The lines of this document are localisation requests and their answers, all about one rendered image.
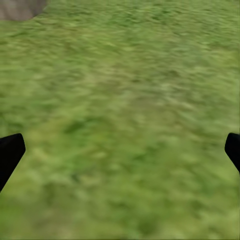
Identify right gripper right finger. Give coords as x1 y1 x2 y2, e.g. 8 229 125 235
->
224 133 240 172

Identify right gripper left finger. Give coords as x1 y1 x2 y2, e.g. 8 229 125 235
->
0 133 26 193

